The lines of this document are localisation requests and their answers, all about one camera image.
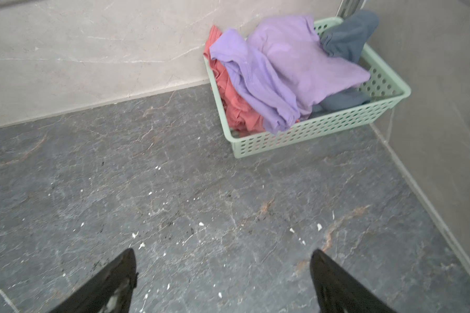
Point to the green plastic basket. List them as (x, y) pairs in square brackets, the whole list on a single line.
[(384, 87)]

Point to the grey t shirt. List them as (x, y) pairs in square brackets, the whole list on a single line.
[(347, 41)]

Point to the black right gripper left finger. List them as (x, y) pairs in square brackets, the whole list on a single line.
[(110, 290)]

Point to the purple t shirt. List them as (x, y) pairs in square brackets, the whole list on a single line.
[(281, 69)]

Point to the pink t shirt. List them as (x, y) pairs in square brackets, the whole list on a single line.
[(241, 117)]

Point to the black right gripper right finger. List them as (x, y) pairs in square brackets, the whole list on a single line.
[(338, 291)]

